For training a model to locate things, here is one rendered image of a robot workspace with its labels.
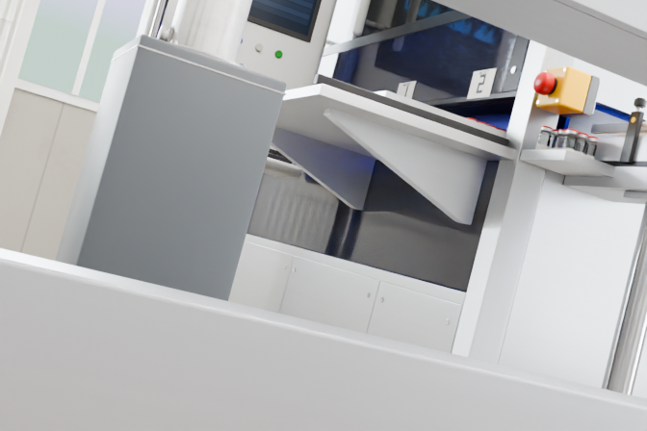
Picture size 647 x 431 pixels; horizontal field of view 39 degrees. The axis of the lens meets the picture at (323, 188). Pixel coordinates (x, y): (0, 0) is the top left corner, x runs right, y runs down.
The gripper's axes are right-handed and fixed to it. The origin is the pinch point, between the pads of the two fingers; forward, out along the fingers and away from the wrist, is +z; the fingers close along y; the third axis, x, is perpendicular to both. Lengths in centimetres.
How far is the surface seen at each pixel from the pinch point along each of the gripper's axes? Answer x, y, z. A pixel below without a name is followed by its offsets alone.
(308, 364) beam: 1, 130, 80
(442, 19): 29.3, -5.7, 10.2
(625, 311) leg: 51, 43, 78
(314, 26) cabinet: -1, -52, -5
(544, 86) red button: 40, 41, 38
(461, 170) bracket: 27, 25, 50
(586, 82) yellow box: 48, 40, 38
